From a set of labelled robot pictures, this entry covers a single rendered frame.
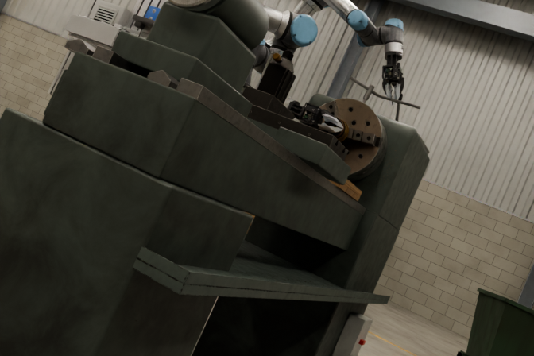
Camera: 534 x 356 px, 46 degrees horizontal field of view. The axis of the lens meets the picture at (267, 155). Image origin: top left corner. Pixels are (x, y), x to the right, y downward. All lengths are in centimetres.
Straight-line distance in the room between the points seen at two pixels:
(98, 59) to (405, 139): 157
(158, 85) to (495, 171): 1156
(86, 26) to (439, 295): 1050
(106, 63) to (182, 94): 19
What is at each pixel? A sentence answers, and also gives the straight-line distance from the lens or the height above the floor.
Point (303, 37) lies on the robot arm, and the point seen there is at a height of 134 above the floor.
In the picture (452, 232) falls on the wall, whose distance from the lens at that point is 1235.
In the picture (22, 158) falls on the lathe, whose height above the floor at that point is 60.
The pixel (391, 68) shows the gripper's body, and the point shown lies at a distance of 262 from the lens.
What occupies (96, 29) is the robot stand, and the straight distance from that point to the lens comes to 243.
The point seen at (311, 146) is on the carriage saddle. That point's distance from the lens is 164.
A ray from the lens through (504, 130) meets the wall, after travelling 1277.
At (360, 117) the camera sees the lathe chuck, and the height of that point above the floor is 118.
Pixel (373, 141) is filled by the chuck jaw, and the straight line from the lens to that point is 238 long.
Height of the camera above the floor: 72
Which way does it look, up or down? 4 degrees up
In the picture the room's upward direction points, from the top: 24 degrees clockwise
